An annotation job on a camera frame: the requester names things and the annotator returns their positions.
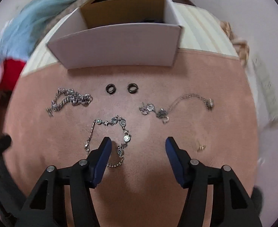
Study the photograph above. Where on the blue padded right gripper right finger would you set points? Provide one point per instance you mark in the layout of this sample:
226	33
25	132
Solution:
179	160

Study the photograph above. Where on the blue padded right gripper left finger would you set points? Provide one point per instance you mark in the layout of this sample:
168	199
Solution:
98	160

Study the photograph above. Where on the small gold earring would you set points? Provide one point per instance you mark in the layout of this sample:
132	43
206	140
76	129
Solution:
201	148

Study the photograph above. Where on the pink and striped table mat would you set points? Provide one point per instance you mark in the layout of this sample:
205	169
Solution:
57	116

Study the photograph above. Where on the checkered brown beige cloth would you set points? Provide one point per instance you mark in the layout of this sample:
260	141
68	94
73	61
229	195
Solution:
240	45

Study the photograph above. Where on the white cardboard box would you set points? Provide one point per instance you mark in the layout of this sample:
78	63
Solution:
118	33

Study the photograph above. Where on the light blue duvet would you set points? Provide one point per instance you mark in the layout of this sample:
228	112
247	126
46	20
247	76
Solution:
21	35

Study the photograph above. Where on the white wall power strip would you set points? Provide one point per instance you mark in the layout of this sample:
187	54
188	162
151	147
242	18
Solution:
268	91

